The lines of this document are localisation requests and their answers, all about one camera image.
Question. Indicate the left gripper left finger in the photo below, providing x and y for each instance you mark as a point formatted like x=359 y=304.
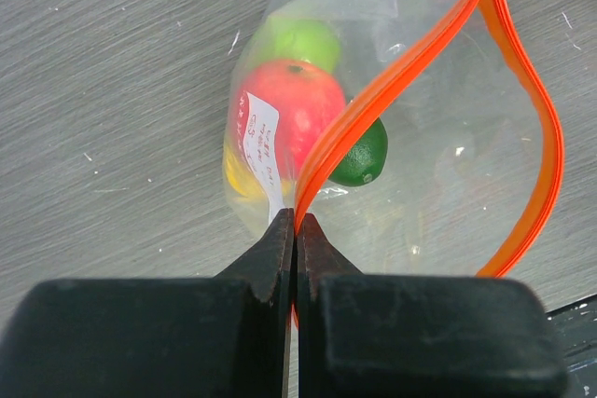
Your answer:
x=225 y=336

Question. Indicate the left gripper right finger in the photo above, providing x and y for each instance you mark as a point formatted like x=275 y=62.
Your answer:
x=364 y=335

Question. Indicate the yellow pear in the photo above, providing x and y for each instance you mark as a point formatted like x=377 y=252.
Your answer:
x=240 y=176

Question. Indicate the dark green avocado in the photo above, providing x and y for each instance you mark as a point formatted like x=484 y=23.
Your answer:
x=365 y=161

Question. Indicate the clear zip top bag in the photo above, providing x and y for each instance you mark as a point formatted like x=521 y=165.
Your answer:
x=475 y=147

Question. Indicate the red apple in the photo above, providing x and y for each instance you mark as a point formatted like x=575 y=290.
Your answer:
x=307 y=100

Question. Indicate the green apple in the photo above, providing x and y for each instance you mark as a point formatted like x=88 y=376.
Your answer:
x=309 y=41

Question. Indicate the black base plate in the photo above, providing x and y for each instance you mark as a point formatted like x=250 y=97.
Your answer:
x=576 y=325

